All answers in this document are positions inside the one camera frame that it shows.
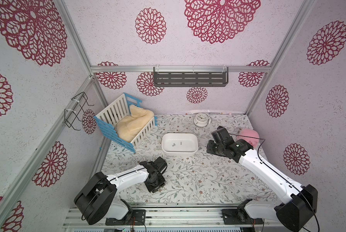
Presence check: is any pink plush toy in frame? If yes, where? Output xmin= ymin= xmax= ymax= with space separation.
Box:
xmin=236 ymin=128 xmax=260 ymax=148

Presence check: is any blue white slatted crate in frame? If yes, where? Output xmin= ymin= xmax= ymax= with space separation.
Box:
xmin=94 ymin=93 xmax=157 ymax=153

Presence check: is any white alarm clock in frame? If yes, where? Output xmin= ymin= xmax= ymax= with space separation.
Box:
xmin=193 ymin=113 xmax=211 ymax=127

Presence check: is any white storage box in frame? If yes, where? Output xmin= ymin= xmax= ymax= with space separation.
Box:
xmin=161 ymin=133 xmax=199 ymax=156

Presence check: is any aluminium front rail frame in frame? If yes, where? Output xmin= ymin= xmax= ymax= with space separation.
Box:
xmin=61 ymin=203 xmax=287 ymax=232

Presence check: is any grey wall shelf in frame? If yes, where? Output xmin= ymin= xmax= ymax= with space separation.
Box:
xmin=153 ymin=67 xmax=229 ymax=88

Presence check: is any black wire wall rack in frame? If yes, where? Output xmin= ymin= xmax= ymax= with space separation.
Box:
xmin=64 ymin=91 xmax=94 ymax=131

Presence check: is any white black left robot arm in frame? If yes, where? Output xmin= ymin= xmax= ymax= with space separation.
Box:
xmin=74 ymin=157 xmax=167 ymax=225

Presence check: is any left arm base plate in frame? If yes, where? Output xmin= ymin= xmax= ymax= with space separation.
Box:
xmin=105 ymin=209 xmax=146 ymax=226

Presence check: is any cream plush cloth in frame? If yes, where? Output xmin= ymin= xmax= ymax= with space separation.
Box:
xmin=116 ymin=105 xmax=154 ymax=143

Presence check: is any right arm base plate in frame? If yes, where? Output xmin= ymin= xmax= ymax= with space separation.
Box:
xmin=221 ymin=199 xmax=264 ymax=225

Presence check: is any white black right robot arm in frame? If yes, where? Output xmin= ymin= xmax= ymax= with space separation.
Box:
xmin=207 ymin=126 xmax=318 ymax=232

